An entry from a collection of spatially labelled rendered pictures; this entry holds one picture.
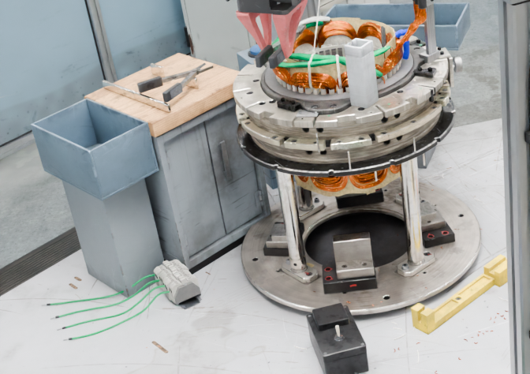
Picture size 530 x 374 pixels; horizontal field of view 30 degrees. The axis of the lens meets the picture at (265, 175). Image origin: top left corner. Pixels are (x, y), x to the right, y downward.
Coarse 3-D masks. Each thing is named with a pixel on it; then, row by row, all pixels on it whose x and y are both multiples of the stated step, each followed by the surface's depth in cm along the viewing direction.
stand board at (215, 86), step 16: (160, 64) 168; (176, 64) 167; (192, 64) 166; (208, 64) 165; (128, 80) 164; (176, 80) 161; (208, 80) 159; (224, 80) 158; (96, 96) 160; (112, 96) 159; (160, 96) 156; (176, 96) 155; (192, 96) 154; (208, 96) 154; (224, 96) 156; (128, 112) 153; (144, 112) 152; (160, 112) 151; (176, 112) 150; (192, 112) 153; (160, 128) 149
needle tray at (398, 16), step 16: (336, 16) 182; (352, 16) 181; (368, 16) 180; (384, 16) 179; (400, 16) 178; (448, 16) 174; (464, 16) 168; (416, 32) 167; (448, 32) 165; (464, 32) 169; (448, 48) 166
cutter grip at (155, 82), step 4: (144, 80) 155; (148, 80) 155; (152, 80) 155; (156, 80) 155; (160, 80) 156; (140, 84) 154; (144, 84) 155; (148, 84) 155; (152, 84) 155; (156, 84) 156; (160, 84) 156; (140, 88) 155; (144, 88) 155; (148, 88) 155; (152, 88) 156; (140, 92) 155
